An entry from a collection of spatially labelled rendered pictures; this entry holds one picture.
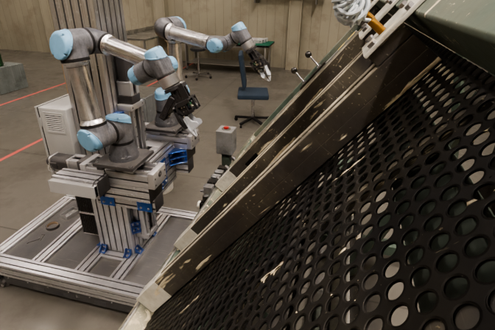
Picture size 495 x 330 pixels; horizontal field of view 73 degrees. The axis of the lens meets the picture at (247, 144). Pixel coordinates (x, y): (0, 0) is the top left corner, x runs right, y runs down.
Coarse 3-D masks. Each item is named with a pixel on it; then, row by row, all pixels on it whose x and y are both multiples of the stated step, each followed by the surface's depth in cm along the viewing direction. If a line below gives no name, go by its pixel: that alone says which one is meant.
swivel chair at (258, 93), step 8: (240, 56) 462; (240, 64) 467; (240, 72) 473; (240, 88) 500; (248, 88) 500; (256, 88) 501; (264, 88) 502; (240, 96) 470; (248, 96) 470; (256, 96) 470; (264, 96) 470; (248, 120) 498; (256, 120) 495
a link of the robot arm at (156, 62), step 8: (152, 48) 121; (160, 48) 122; (144, 56) 123; (152, 56) 121; (160, 56) 122; (144, 64) 125; (152, 64) 122; (160, 64) 122; (168, 64) 124; (152, 72) 125; (160, 72) 123; (168, 72) 123
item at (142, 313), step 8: (248, 144) 224; (240, 152) 216; (216, 192) 170; (200, 208) 170; (168, 256) 140; (136, 312) 107; (144, 312) 108; (152, 312) 110; (136, 320) 105; (144, 320) 107; (128, 328) 102; (136, 328) 104
